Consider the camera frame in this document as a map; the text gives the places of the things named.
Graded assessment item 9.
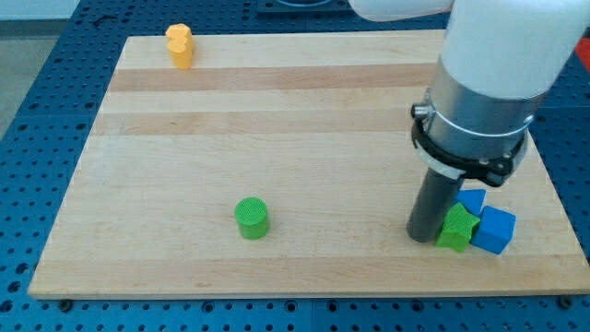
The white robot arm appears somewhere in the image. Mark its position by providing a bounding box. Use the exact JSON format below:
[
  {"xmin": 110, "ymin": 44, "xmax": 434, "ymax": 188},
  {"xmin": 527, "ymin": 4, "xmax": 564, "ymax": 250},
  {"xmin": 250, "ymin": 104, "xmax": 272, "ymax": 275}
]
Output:
[{"xmin": 349, "ymin": 0, "xmax": 589, "ymax": 186}]

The wooden board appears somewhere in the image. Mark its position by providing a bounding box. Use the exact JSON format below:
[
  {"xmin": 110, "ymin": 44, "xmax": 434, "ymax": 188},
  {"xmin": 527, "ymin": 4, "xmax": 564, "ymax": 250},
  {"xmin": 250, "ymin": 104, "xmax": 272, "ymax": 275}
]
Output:
[{"xmin": 29, "ymin": 30, "xmax": 589, "ymax": 300}]

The green cylinder block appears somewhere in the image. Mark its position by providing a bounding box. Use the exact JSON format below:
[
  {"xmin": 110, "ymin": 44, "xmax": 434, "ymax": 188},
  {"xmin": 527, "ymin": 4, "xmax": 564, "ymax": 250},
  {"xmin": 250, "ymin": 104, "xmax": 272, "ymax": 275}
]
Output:
[{"xmin": 234, "ymin": 197, "xmax": 270, "ymax": 240}]

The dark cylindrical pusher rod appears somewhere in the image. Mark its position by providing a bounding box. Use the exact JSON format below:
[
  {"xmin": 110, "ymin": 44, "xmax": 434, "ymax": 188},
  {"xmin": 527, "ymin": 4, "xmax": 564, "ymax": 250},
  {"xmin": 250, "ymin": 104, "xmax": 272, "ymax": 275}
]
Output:
[{"xmin": 407, "ymin": 169, "xmax": 464, "ymax": 243}]

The yellow heart block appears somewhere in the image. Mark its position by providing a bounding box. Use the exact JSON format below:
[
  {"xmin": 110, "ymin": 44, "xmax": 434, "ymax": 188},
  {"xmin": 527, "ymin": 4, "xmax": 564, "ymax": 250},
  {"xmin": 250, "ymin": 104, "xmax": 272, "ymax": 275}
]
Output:
[{"xmin": 165, "ymin": 23, "xmax": 195, "ymax": 69}]

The green star block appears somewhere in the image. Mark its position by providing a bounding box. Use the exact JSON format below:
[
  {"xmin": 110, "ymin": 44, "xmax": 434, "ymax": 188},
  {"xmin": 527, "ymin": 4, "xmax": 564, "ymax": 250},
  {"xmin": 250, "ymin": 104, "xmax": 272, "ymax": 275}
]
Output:
[{"xmin": 434, "ymin": 203, "xmax": 480, "ymax": 253}]

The blue block behind star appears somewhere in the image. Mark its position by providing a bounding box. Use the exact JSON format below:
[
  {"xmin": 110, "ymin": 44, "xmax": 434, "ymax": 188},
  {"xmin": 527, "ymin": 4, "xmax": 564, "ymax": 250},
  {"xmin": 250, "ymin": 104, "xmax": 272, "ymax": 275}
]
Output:
[{"xmin": 454, "ymin": 189, "xmax": 487, "ymax": 216}]

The blue cube block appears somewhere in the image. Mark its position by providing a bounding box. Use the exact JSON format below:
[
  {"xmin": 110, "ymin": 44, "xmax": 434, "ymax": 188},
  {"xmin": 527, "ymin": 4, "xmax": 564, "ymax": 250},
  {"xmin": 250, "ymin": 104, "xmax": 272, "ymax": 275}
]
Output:
[{"xmin": 470, "ymin": 206, "xmax": 516, "ymax": 255}]

